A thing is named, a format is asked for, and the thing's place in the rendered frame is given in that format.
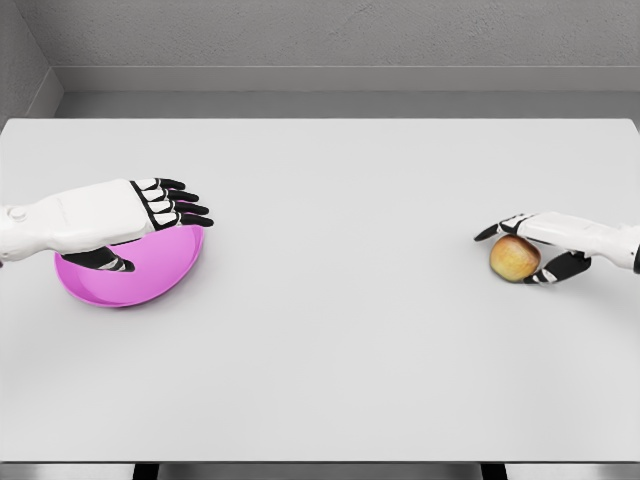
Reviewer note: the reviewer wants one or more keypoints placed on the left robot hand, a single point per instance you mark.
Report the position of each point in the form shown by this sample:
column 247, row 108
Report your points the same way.
column 100, row 212

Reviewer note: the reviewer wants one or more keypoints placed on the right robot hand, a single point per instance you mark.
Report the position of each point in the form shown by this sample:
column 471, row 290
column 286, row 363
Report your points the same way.
column 555, row 231

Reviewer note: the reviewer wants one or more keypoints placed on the yellow-red apple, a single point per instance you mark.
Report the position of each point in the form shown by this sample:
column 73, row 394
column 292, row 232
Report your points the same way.
column 515, row 258

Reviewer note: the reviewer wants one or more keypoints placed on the pink plate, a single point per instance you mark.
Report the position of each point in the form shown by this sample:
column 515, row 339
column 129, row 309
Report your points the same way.
column 150, row 270

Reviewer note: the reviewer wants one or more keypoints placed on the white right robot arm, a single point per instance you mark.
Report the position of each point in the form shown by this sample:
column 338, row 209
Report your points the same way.
column 627, row 247

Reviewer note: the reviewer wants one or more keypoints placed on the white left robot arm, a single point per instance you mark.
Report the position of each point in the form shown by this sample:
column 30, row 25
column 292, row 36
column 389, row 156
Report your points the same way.
column 22, row 230

